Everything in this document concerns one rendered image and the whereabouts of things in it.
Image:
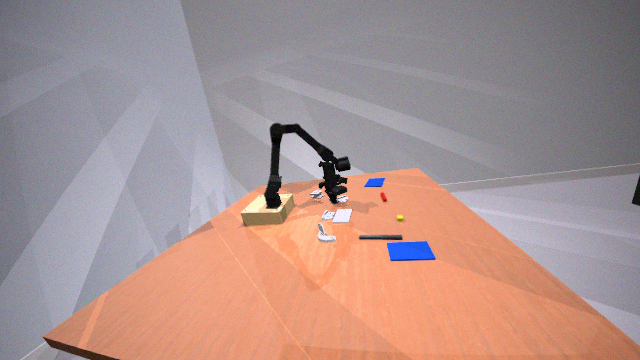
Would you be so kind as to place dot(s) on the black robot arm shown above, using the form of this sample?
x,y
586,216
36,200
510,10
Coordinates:
x,y
271,196

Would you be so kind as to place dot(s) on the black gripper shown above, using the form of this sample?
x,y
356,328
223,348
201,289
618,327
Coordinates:
x,y
331,188

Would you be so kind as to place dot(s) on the dark grey flat bar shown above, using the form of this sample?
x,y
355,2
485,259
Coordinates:
x,y
381,237

